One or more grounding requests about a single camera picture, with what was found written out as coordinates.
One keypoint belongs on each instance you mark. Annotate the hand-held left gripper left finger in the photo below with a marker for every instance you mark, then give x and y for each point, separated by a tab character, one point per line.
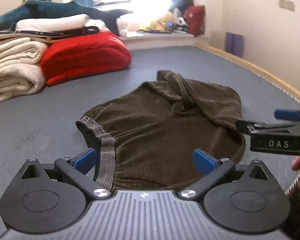
84	161

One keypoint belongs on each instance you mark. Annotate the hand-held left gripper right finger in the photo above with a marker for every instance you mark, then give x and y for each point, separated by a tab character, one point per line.
203	161

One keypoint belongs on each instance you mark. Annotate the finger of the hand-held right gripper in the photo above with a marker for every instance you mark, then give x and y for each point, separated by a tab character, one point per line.
247	127
287	115

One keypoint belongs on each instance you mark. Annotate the grey mattress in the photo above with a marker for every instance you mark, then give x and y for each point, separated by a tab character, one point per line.
65	120

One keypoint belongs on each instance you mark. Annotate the red folded quilt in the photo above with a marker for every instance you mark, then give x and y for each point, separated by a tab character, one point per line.
85	55

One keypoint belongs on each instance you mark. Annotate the cream folded blanket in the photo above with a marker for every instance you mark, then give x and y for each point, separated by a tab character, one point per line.
12	75

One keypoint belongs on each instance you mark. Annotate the red cushion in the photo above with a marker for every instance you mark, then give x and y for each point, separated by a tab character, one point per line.
195	20

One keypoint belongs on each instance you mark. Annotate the black and white plush toy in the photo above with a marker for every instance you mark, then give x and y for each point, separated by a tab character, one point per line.
181	23

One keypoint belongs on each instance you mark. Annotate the white window sill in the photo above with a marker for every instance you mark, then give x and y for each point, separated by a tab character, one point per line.
160	39

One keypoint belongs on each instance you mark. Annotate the dark patterned folded cloth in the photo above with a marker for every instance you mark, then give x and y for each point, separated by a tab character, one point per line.
65	33

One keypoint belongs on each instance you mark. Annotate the yellow plush toy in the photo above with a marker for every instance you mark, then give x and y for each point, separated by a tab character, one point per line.
160	21

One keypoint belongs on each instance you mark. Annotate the white folded blanket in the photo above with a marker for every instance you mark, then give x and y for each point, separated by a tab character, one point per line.
52	21

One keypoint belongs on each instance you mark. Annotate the teal shark plush toy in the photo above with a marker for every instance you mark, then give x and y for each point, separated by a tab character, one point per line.
52	8

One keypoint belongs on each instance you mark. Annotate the wooden bed frame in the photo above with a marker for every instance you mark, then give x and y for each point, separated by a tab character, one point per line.
260	71

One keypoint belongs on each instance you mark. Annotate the beige wall socket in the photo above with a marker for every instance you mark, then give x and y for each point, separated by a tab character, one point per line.
287	5

